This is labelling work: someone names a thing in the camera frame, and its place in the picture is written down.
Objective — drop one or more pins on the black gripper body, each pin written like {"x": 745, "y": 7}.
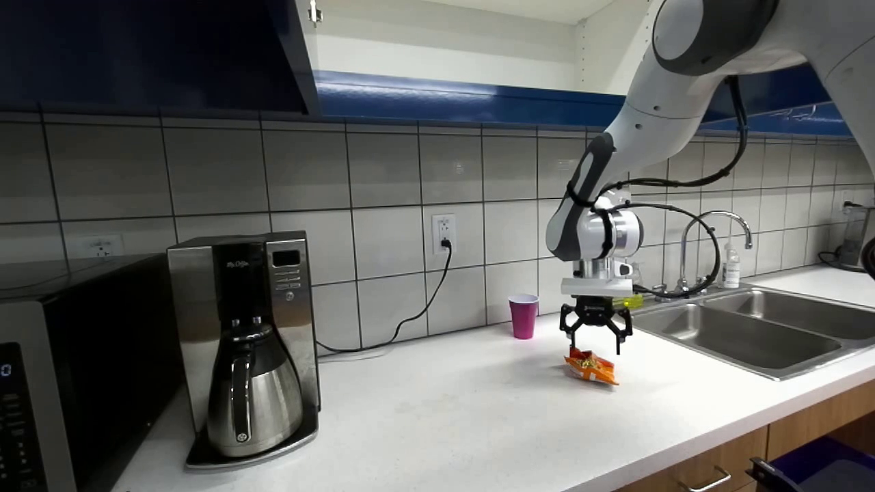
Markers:
{"x": 596, "y": 311}

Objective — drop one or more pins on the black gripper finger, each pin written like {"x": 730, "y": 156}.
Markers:
{"x": 624, "y": 328}
{"x": 570, "y": 324}

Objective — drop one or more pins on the orange Cheetos snack bag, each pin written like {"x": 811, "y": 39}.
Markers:
{"x": 591, "y": 366}

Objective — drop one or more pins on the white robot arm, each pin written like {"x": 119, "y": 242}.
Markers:
{"x": 665, "y": 98}

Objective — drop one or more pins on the wooden base cabinet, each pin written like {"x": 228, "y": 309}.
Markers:
{"x": 801, "y": 425}

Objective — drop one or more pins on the pink plastic cup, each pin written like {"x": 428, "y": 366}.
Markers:
{"x": 522, "y": 318}

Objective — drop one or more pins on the chrome sink faucet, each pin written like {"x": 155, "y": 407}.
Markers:
{"x": 685, "y": 247}

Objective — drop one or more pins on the white sink soap pump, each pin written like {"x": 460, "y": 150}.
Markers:
{"x": 730, "y": 270}

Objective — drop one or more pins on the stainless steel double sink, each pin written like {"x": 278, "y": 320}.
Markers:
{"x": 775, "y": 328}

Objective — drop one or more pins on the blue plastic bin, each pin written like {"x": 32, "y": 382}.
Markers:
{"x": 820, "y": 464}

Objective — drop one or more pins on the grey countertop appliance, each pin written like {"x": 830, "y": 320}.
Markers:
{"x": 851, "y": 236}

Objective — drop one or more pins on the black steel coffee maker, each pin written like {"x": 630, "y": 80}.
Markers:
{"x": 290, "y": 300}

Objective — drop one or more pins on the stainless steel coffee carafe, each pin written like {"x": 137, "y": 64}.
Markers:
{"x": 261, "y": 399}

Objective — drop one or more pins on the black steel microwave oven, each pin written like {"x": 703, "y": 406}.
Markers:
{"x": 99, "y": 365}

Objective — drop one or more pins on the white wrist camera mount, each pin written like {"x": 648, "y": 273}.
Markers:
{"x": 596, "y": 285}

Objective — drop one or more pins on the white wall power outlet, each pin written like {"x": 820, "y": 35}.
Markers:
{"x": 444, "y": 234}
{"x": 101, "y": 250}

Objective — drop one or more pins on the blue wall cabinet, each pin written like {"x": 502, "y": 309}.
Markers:
{"x": 145, "y": 56}

